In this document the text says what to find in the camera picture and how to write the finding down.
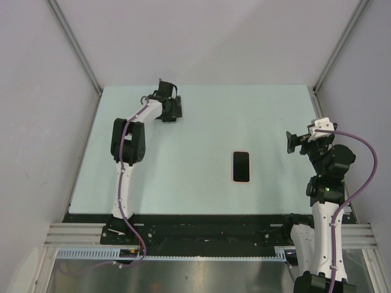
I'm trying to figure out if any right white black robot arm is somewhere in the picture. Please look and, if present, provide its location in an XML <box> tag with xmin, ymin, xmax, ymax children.
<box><xmin>282</xmin><ymin>132</ymin><xmax>357</xmax><ymax>292</ymax></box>

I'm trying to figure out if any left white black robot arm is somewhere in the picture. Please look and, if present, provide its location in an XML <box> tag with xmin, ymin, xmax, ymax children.
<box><xmin>107</xmin><ymin>80</ymin><xmax>183</xmax><ymax>244</ymax></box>

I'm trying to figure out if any pink cased phone on table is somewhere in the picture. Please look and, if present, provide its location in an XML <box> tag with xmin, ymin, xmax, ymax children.
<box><xmin>232</xmin><ymin>151</ymin><xmax>250</xmax><ymax>183</ymax></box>

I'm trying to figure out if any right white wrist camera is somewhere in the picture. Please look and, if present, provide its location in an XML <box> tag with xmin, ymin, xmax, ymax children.
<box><xmin>307</xmin><ymin>117</ymin><xmax>336</xmax><ymax>142</ymax></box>

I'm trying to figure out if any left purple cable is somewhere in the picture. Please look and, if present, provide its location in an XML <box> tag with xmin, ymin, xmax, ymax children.
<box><xmin>57</xmin><ymin>95</ymin><xmax>153</xmax><ymax>277</ymax></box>

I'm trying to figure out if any purple cable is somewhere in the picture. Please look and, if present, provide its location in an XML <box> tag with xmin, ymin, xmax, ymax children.
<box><xmin>314</xmin><ymin>128</ymin><xmax>379</xmax><ymax>293</ymax></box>
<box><xmin>57</xmin><ymin>95</ymin><xmax>153</xmax><ymax>277</ymax></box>

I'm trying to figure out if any right aluminium corner post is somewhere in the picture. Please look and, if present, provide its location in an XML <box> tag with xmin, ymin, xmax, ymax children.
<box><xmin>312</xmin><ymin>0</ymin><xmax>372</xmax><ymax>92</ymax></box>

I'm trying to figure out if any aluminium corner post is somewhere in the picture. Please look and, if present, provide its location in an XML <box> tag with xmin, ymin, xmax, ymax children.
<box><xmin>312</xmin><ymin>0</ymin><xmax>372</xmax><ymax>92</ymax></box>
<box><xmin>45</xmin><ymin>0</ymin><xmax>103</xmax><ymax>97</ymax></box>

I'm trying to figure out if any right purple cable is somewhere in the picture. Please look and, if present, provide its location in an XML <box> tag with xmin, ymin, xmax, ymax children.
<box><xmin>314</xmin><ymin>128</ymin><xmax>379</xmax><ymax>293</ymax></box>

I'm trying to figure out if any white slotted cable duct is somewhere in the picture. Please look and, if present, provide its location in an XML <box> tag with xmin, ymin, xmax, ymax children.
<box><xmin>56</xmin><ymin>247</ymin><xmax>286</xmax><ymax>262</ymax></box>

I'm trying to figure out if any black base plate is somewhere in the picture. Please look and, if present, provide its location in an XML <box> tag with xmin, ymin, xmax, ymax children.
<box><xmin>62</xmin><ymin>213</ymin><xmax>358</xmax><ymax>247</ymax></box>

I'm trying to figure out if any left aluminium corner post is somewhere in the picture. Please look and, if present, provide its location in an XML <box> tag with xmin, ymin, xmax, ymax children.
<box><xmin>45</xmin><ymin>0</ymin><xmax>103</xmax><ymax>97</ymax></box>

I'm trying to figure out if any aluminium frame rail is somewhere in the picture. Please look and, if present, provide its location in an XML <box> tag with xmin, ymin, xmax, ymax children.
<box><xmin>44</xmin><ymin>223</ymin><xmax>378</xmax><ymax>249</ymax></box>

